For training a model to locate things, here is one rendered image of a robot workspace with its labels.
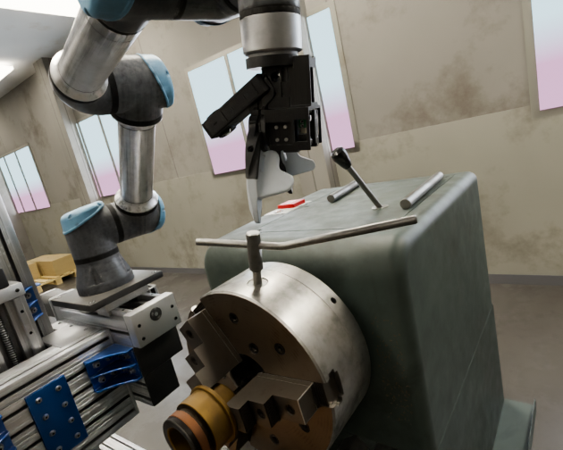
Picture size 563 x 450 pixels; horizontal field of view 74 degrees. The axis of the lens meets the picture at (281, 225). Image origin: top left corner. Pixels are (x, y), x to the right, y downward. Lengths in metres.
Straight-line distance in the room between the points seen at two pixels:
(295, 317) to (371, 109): 2.88
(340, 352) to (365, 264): 0.14
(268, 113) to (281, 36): 0.09
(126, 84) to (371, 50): 2.67
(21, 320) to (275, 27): 0.94
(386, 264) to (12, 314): 0.92
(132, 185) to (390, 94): 2.54
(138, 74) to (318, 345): 0.64
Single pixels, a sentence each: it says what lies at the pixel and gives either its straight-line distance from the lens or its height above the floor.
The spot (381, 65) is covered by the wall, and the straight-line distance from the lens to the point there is 3.31.
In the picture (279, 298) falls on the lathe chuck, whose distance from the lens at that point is 0.57.
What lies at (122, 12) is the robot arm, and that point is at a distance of 0.53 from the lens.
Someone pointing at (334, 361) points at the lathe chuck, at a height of 1.12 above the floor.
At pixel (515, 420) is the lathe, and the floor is 0.54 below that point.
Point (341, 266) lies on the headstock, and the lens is 0.64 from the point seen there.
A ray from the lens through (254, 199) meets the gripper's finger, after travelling 0.47.
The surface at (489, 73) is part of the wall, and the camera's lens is 3.13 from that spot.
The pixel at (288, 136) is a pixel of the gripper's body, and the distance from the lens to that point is 0.49.
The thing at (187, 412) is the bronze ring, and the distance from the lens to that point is 0.59.
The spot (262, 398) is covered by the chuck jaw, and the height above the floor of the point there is 1.11.
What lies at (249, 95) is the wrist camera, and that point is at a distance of 0.51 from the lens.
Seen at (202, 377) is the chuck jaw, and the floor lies 1.13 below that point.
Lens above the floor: 1.44
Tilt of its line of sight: 12 degrees down
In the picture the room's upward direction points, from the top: 13 degrees counter-clockwise
